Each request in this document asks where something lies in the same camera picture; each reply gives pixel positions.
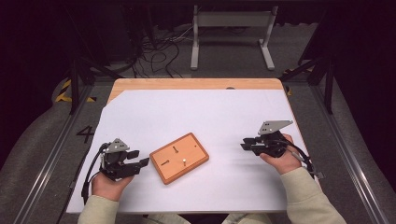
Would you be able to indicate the white metal stand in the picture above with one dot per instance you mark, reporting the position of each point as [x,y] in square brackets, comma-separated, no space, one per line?
[232,19]

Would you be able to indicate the black metal stand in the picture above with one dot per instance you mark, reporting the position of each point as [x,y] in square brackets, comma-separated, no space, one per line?
[74,84]
[328,84]

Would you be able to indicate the white paper sheet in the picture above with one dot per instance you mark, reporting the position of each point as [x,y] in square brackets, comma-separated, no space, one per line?
[193,112]

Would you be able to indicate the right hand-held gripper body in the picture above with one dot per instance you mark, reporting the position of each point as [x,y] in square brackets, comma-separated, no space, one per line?
[269,146]

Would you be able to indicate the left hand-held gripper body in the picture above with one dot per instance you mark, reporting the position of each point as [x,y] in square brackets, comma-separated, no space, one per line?
[116,166]

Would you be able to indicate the yellow black hazard tape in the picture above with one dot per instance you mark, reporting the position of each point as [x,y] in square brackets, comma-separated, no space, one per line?
[63,93]

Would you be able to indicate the wooden photo frame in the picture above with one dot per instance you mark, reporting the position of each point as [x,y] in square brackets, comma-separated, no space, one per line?
[186,154]

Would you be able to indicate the person's left hand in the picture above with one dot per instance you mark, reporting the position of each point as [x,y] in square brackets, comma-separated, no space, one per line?
[107,188]

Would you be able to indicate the aluminium rail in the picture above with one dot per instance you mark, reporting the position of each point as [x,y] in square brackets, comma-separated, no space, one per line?
[345,146]
[53,161]

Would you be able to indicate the person's right hand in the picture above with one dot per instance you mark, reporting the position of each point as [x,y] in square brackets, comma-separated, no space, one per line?
[285,163]

